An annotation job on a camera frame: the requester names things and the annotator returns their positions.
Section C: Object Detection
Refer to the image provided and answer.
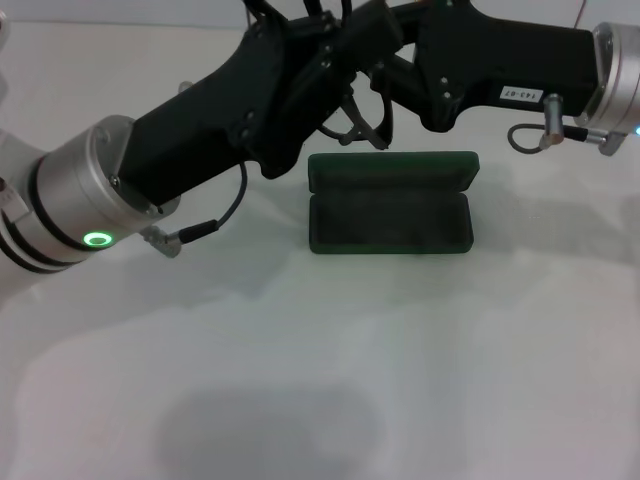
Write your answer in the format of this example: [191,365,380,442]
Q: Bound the black thin-framed glasses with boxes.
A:
[319,64,397,152]

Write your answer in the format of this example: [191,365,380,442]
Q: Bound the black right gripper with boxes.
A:
[388,0,600,133]

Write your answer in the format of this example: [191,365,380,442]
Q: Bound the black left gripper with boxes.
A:
[117,22,357,207]

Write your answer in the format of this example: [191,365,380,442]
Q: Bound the wrist cable with plug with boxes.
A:
[142,159,251,260]
[507,123,624,157]

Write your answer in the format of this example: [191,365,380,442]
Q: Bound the right wrist cable with plug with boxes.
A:
[507,123,624,157]

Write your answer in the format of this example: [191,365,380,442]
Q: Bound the green glasses case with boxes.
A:
[307,150,480,256]

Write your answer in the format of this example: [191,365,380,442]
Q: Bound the left wrist cable with plug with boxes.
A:
[142,159,251,260]

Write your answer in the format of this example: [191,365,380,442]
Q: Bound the silver right gripper connector stub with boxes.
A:
[541,93,565,150]

